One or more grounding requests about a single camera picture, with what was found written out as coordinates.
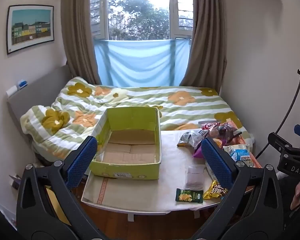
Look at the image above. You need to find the purple snack packet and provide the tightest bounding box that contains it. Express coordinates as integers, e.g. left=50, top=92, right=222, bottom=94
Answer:
left=192, top=144, right=208, bottom=159

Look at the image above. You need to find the green cardboard box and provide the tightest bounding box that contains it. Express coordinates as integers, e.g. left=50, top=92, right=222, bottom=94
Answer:
left=89, top=106, right=162, bottom=181

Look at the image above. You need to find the white folding table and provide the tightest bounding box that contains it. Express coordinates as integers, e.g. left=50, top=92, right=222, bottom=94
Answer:
left=80, top=130, right=263, bottom=217

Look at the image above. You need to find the brown curtain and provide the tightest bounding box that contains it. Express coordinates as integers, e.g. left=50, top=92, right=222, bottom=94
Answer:
left=179, top=0, right=227, bottom=95
left=60, top=0, right=103, bottom=85

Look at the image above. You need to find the dark maroon snack packet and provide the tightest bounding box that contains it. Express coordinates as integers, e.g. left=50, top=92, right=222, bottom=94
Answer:
left=216, top=124, right=242, bottom=143

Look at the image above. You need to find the yellow snack packet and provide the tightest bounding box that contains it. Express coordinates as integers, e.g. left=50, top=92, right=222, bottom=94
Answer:
left=203, top=180, right=228, bottom=200

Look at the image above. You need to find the window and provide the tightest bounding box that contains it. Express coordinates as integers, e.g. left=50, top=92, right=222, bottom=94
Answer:
left=89, top=0, right=194, bottom=42

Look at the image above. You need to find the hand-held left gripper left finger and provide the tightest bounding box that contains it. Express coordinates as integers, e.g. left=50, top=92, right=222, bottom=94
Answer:
left=16, top=135, right=105, bottom=240

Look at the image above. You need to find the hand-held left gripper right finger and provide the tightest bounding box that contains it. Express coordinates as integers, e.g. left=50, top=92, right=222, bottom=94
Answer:
left=190, top=137, right=284, bottom=240

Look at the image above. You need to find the light blue window cloth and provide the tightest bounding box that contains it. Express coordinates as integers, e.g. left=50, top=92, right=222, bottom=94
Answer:
left=94, top=39, right=193, bottom=88

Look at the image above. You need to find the grey bed headboard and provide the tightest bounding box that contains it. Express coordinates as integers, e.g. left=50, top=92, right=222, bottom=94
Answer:
left=7, top=65, right=74, bottom=163

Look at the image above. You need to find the person's right hand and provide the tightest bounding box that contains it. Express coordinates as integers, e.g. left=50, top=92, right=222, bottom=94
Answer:
left=291, top=181, right=300, bottom=210

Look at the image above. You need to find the clear plastic bag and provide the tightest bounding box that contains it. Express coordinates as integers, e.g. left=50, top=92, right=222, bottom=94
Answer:
left=185, top=165, right=206, bottom=191

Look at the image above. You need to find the blue and white snack packet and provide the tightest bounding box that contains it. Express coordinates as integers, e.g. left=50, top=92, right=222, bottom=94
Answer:
left=224, top=144, right=250, bottom=162

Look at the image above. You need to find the striped floral blanket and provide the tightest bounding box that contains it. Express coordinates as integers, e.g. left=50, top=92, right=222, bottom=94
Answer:
left=20, top=77, right=250, bottom=160

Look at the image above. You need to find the pink marshmallow packet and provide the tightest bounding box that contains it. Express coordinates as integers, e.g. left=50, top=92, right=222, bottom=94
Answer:
left=199, top=121, right=220, bottom=132

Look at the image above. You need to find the silver grey snack packet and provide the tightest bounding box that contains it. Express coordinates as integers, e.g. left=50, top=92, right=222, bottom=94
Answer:
left=177, top=129, right=210, bottom=148

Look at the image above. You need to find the framed wall poster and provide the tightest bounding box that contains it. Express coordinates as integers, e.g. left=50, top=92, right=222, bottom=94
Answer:
left=6, top=4, right=55, bottom=55

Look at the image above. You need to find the small green chip packet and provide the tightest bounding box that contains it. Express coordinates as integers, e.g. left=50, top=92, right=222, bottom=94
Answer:
left=175, top=189, right=204, bottom=204

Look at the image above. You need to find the white blue bottle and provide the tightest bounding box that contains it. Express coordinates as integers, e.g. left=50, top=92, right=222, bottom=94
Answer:
left=6, top=85, right=18, bottom=98

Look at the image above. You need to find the black curved rod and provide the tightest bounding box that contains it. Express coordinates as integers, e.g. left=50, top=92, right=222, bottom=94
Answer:
left=255, top=69, right=300, bottom=159

